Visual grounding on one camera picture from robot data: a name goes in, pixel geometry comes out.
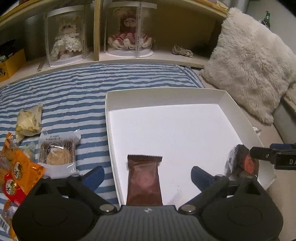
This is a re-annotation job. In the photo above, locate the dark brown pastry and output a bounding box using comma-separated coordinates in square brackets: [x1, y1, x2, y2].
[225, 144, 259, 180]

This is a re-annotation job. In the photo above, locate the clear tray cookie pack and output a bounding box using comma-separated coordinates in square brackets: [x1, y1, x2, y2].
[37, 131, 81, 179]

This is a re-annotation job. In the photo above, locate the brown snack packet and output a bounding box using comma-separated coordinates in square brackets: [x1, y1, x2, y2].
[126, 155, 163, 206]

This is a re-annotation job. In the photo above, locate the small green candy packet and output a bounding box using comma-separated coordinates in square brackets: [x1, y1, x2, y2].
[20, 142, 38, 163]

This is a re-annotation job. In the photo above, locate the orange snack bag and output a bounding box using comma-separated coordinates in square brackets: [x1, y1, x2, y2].
[0, 132, 46, 241]

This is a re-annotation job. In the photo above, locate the cream yellow pastry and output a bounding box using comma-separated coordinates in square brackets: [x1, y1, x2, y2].
[16, 103, 43, 143]

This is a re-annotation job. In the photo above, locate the silver foil wrapper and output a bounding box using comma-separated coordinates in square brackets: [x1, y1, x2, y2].
[253, 126, 262, 136]

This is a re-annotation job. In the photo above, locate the beige fuzzy cushion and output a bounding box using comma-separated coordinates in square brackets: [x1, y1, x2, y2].
[283, 82, 296, 113]

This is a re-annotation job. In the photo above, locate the white cardboard tray box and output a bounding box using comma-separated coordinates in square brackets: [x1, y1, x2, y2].
[105, 87, 262, 207]

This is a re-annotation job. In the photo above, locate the fluffy white pillow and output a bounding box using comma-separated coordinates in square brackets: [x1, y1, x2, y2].
[201, 8, 295, 125]

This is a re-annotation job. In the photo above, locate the blue white striped blanket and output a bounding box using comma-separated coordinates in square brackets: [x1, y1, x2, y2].
[1, 63, 203, 205]

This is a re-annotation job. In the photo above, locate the green glass bottle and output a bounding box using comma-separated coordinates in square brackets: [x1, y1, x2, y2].
[262, 11, 270, 29]

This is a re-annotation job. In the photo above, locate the small trinket on shelf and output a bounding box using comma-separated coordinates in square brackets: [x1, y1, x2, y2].
[171, 45, 194, 58]

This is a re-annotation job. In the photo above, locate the yellow cardboard box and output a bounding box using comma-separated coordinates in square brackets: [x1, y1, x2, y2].
[0, 49, 26, 82]

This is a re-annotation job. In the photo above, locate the wooden headboard shelf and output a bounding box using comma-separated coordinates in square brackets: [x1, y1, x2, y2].
[1, 1, 228, 85]

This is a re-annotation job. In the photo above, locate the white dress doll in case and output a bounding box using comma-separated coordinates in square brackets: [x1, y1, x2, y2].
[44, 5, 90, 68]

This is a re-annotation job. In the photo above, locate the red dress doll in case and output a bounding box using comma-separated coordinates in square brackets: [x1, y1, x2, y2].
[104, 1, 158, 58]

